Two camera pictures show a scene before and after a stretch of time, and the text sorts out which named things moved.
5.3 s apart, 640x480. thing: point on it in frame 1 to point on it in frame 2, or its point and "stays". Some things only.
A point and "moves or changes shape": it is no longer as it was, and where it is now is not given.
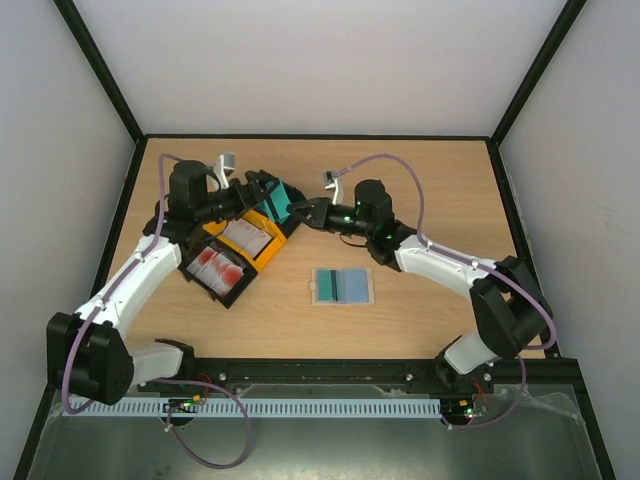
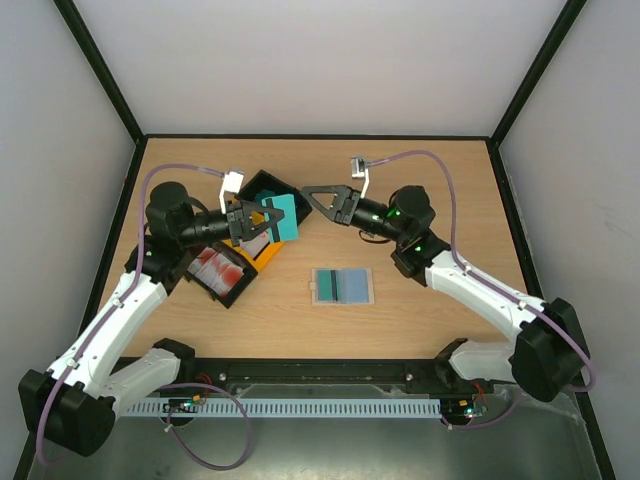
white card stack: [250, 239] stays
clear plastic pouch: [342, 286] stays
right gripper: [319, 212] to [348, 206]
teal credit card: [280, 200] moves or changes shape
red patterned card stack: [216, 271] stays
